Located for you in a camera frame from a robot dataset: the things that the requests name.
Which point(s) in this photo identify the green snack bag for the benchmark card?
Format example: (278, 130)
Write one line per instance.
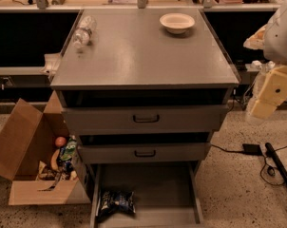
(67, 151)

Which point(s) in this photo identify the black power adapter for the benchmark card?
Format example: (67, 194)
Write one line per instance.
(252, 149)

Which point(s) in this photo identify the brown cardboard box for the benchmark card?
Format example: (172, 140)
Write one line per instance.
(26, 140)

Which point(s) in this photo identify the grey drawer cabinet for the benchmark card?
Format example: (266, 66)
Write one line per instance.
(134, 61)

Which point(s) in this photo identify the middle grey drawer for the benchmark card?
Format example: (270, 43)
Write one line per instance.
(165, 152)

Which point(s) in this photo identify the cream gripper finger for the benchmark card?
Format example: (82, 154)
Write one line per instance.
(270, 91)
(256, 41)

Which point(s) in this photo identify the bottom grey open drawer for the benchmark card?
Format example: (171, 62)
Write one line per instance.
(164, 195)

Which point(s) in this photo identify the top grey drawer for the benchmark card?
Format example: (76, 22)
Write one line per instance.
(144, 120)

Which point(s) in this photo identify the blue chip bag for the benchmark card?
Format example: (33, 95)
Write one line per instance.
(111, 202)

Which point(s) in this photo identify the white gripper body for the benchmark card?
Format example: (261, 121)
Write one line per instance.
(281, 38)

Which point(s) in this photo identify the black bar on floor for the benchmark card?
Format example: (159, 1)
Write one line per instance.
(274, 156)

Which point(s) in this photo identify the white paper bowl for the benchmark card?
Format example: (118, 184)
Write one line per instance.
(177, 23)

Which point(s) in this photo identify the red apple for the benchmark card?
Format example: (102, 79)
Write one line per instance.
(60, 141)

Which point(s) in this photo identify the clear plastic water bottle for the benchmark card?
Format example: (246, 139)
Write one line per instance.
(84, 31)

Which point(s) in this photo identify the yellow banana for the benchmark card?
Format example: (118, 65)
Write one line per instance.
(53, 162)

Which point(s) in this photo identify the white power strip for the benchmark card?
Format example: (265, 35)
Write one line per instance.
(260, 65)

